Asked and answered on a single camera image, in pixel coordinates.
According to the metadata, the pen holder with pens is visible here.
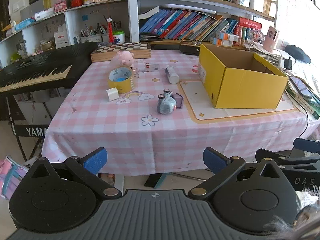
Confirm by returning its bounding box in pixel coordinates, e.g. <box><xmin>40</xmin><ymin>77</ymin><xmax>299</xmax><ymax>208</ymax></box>
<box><xmin>80</xmin><ymin>21</ymin><xmax>109</xmax><ymax>43</ymax></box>

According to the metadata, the pink checked cloth desktop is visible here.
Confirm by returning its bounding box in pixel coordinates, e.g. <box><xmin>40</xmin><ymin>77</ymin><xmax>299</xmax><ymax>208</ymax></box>
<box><xmin>41</xmin><ymin>49</ymin><xmax>320</xmax><ymax>177</ymax></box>

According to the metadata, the small purple box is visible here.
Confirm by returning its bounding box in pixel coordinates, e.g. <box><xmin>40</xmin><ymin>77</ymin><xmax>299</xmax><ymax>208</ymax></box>
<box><xmin>172</xmin><ymin>93</ymin><xmax>184</xmax><ymax>109</ymax></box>

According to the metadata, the black keyboard stand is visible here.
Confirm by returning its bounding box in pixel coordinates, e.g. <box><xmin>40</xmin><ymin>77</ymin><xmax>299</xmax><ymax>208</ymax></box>
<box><xmin>6</xmin><ymin>95</ymin><xmax>53</xmax><ymax>163</ymax></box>

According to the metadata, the grey fuzzy clothing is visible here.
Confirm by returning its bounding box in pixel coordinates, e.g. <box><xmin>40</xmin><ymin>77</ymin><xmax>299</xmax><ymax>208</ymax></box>
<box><xmin>264</xmin><ymin>187</ymin><xmax>320</xmax><ymax>240</ymax></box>

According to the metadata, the black cap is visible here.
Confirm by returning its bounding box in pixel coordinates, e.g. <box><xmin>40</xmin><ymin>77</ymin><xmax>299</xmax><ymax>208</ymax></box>
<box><xmin>285</xmin><ymin>44</ymin><xmax>311</xmax><ymax>64</ymax></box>

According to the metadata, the pink printed box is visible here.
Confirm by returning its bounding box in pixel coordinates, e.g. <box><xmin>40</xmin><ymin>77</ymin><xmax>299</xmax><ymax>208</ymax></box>
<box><xmin>54</xmin><ymin>0</ymin><xmax>68</xmax><ymax>13</ymax></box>

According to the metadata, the yellow cardboard box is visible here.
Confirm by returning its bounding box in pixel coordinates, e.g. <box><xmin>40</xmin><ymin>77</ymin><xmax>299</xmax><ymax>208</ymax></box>
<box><xmin>198</xmin><ymin>44</ymin><xmax>289</xmax><ymax>109</ymax></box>

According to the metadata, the yellow tape roll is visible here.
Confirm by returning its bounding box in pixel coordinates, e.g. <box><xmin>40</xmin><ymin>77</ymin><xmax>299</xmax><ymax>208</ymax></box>
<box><xmin>108</xmin><ymin>67</ymin><xmax>134</xmax><ymax>94</ymax></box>

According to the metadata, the pink paper cup holder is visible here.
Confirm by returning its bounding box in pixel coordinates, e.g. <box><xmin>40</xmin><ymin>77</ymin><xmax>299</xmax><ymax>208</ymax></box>
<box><xmin>262</xmin><ymin>25</ymin><xmax>280</xmax><ymax>52</ymax></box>

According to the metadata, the row of leaning books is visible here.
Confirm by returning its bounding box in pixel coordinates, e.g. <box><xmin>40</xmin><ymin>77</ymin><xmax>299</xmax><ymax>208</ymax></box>
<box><xmin>139</xmin><ymin>9</ymin><xmax>240</xmax><ymax>42</ymax></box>

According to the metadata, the red flat box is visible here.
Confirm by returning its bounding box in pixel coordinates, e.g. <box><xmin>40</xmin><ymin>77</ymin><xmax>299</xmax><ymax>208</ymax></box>
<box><xmin>237</xmin><ymin>17</ymin><xmax>262</xmax><ymax>29</ymax></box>

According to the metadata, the pink plush pig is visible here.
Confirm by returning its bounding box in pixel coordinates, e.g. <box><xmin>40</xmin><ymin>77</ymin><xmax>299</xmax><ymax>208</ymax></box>
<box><xmin>110</xmin><ymin>50</ymin><xmax>135</xmax><ymax>71</ymax></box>

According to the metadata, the red figure pen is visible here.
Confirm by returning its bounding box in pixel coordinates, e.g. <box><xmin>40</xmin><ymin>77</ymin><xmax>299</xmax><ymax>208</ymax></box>
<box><xmin>106</xmin><ymin>17</ymin><xmax>114</xmax><ymax>43</ymax></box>

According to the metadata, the white tub green lid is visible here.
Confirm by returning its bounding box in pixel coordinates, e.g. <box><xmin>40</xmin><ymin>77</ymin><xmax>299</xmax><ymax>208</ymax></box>
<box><xmin>112</xmin><ymin>31</ymin><xmax>125</xmax><ymax>44</ymax></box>

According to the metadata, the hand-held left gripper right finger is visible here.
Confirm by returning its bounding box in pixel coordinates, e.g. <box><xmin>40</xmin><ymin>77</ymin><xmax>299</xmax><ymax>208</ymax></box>
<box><xmin>187</xmin><ymin>147</ymin><xmax>292</xmax><ymax>200</ymax></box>

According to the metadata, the white bookshelf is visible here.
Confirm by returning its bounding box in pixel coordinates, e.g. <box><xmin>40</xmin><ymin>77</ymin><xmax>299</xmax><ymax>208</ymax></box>
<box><xmin>0</xmin><ymin>0</ymin><xmax>278</xmax><ymax>63</ymax></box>

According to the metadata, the black cable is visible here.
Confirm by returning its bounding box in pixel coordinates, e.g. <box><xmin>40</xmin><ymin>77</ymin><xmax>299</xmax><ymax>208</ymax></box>
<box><xmin>290</xmin><ymin>90</ymin><xmax>309</xmax><ymax>137</ymax></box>

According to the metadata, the white tissue box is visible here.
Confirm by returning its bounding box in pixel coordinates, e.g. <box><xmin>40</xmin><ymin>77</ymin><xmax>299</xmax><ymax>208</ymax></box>
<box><xmin>54</xmin><ymin>25</ymin><xmax>69</xmax><ymax>48</ymax></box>

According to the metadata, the small white cube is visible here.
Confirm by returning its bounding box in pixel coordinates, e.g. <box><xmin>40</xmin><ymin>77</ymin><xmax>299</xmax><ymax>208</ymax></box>
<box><xmin>106</xmin><ymin>87</ymin><xmax>120</xmax><ymax>102</ymax></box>

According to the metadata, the white cabinet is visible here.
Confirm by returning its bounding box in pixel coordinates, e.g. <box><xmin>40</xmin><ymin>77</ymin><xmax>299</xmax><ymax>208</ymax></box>
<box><xmin>15</xmin><ymin>92</ymin><xmax>66</xmax><ymax>126</ymax></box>

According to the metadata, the gold bowl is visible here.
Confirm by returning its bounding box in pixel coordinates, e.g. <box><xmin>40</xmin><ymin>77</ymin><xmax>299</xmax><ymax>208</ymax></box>
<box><xmin>40</xmin><ymin>40</ymin><xmax>56</xmax><ymax>52</ymax></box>

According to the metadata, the black electronic keyboard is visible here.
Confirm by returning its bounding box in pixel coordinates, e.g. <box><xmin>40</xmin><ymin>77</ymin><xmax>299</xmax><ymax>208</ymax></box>
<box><xmin>0</xmin><ymin>42</ymin><xmax>98</xmax><ymax>95</ymax></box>

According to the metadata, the black case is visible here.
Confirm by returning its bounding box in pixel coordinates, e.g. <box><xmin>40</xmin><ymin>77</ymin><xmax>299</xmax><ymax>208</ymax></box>
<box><xmin>179</xmin><ymin>40</ymin><xmax>203</xmax><ymax>55</ymax></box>

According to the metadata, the light blue toy car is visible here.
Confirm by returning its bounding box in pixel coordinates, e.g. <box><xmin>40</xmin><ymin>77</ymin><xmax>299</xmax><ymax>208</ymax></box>
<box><xmin>157</xmin><ymin>89</ymin><xmax>177</xmax><ymax>114</ymax></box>

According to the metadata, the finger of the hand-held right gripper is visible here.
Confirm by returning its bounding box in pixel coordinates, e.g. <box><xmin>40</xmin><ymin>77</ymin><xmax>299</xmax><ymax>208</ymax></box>
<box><xmin>255</xmin><ymin>148</ymin><xmax>320</xmax><ymax>167</ymax></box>
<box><xmin>293</xmin><ymin>137</ymin><xmax>320</xmax><ymax>153</ymax></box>

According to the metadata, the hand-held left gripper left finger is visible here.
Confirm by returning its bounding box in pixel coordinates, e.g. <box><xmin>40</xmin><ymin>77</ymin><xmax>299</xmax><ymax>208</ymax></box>
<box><xmin>25</xmin><ymin>147</ymin><xmax>122</xmax><ymax>200</ymax></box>

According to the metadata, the orange white medicine box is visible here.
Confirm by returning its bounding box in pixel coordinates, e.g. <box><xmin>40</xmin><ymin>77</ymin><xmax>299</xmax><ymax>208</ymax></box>
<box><xmin>216</xmin><ymin>32</ymin><xmax>239</xmax><ymax>42</ymax></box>
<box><xmin>210</xmin><ymin>37</ymin><xmax>233</xmax><ymax>47</ymax></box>

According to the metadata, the blue wipes pack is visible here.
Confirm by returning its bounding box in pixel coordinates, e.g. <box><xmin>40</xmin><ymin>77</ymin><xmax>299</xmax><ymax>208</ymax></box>
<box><xmin>14</xmin><ymin>17</ymin><xmax>35</xmax><ymax>32</ymax></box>

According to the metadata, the dark smartphone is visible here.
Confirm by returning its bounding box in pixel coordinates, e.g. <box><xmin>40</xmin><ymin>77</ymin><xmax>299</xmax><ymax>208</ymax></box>
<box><xmin>289</xmin><ymin>76</ymin><xmax>313</xmax><ymax>98</ymax></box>

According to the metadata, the pink bag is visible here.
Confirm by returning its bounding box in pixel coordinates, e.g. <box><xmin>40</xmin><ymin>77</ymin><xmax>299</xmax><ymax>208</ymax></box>
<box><xmin>0</xmin><ymin>155</ymin><xmax>29</xmax><ymax>200</ymax></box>

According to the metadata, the wooden chessboard box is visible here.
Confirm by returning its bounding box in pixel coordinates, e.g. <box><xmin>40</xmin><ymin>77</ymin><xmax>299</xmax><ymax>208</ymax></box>
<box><xmin>90</xmin><ymin>42</ymin><xmax>151</xmax><ymax>62</ymax></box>

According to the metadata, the green book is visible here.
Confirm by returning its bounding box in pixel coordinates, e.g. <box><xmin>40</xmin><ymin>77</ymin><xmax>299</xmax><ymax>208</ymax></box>
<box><xmin>286</xmin><ymin>80</ymin><xmax>320</xmax><ymax>120</ymax></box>

